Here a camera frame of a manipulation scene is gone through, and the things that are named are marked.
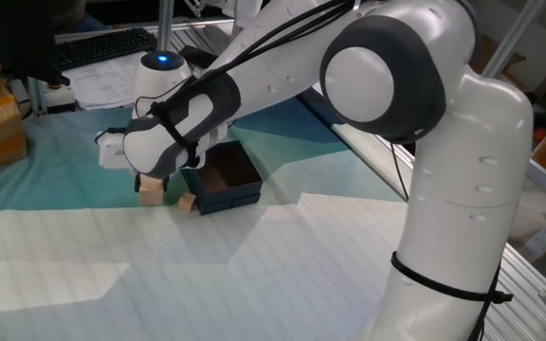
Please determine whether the blue green white tablecloth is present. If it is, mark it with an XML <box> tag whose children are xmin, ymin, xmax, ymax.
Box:
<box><xmin>0</xmin><ymin>97</ymin><xmax>414</xmax><ymax>341</ymax></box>

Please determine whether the black computer keyboard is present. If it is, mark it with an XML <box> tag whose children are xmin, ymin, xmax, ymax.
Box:
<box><xmin>54</xmin><ymin>27</ymin><xmax>159</xmax><ymax>72</ymax></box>

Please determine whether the aluminium table edge rail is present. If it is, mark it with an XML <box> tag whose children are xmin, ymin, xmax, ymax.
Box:
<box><xmin>296</xmin><ymin>87</ymin><xmax>419</xmax><ymax>200</ymax></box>

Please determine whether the dark blue gift box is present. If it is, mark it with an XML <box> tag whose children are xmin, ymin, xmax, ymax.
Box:
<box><xmin>180</xmin><ymin>140</ymin><xmax>264</xmax><ymax>217</ymax></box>

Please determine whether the upright aluminium frame post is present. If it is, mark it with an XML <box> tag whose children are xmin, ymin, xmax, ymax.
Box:
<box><xmin>155</xmin><ymin>0</ymin><xmax>175</xmax><ymax>53</ymax></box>

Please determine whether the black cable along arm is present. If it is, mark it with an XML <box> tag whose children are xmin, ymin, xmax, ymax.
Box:
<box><xmin>133</xmin><ymin>0</ymin><xmax>515</xmax><ymax>341</ymax></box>

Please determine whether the large wooden cube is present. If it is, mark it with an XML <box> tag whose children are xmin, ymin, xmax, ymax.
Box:
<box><xmin>138</xmin><ymin>173</ymin><xmax>165</xmax><ymax>207</ymax></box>

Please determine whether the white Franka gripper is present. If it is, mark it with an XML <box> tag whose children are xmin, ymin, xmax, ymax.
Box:
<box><xmin>98</xmin><ymin>131</ymin><xmax>170</xmax><ymax>193</ymax></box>

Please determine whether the white emergency stop box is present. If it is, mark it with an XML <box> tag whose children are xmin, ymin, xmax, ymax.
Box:
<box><xmin>43</xmin><ymin>82</ymin><xmax>78</xmax><ymax>115</ymax></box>

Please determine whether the stack of printed papers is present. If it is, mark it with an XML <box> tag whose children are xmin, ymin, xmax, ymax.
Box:
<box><xmin>62</xmin><ymin>50</ymin><xmax>149</xmax><ymax>111</ymax></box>

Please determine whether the small wooden cube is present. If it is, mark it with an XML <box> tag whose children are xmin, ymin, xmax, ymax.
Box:
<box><xmin>177</xmin><ymin>191</ymin><xmax>198</xmax><ymax>213</ymax></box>

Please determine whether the black computer monitor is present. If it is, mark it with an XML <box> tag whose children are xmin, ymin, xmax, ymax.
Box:
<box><xmin>0</xmin><ymin>0</ymin><xmax>71</xmax><ymax>87</ymax></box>

